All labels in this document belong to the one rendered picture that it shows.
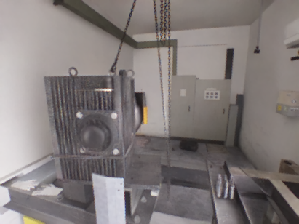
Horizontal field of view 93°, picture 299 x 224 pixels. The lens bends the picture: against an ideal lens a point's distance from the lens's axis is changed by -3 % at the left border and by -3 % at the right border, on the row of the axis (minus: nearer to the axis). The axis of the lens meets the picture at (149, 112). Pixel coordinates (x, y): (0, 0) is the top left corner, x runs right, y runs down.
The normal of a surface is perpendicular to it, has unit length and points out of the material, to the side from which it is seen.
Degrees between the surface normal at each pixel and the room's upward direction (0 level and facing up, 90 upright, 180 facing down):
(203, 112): 90
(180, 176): 90
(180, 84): 90
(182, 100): 90
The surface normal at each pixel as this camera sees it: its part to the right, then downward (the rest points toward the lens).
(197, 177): -0.27, 0.18
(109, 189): -0.05, 0.19
